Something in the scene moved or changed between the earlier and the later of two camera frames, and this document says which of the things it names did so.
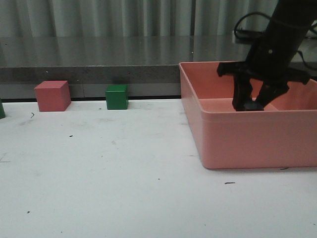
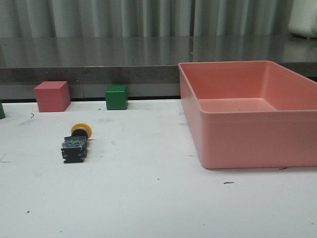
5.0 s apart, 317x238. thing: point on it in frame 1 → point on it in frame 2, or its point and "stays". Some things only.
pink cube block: x=53 y=95 stays
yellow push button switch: x=253 y=106 → x=74 y=148
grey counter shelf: x=148 y=64 stays
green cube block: x=117 y=96 stays
